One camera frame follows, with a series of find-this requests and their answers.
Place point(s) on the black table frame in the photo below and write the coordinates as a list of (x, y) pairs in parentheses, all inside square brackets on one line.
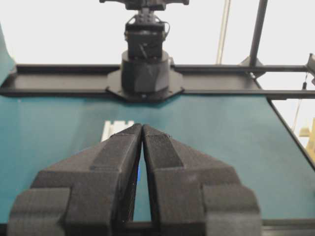
[(105, 81)]

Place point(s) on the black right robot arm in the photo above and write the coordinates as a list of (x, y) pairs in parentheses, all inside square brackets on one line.
[(145, 74)]

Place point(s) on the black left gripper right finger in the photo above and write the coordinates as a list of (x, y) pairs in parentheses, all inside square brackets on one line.
[(194, 194)]

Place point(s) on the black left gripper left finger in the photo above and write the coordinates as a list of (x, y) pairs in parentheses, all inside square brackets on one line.
[(83, 194)]

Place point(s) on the small blue gear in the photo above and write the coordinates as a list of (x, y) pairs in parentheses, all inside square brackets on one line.
[(138, 173)]

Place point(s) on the aluminium extrusion rail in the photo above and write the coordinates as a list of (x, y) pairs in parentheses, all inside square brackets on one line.
[(113, 127)]

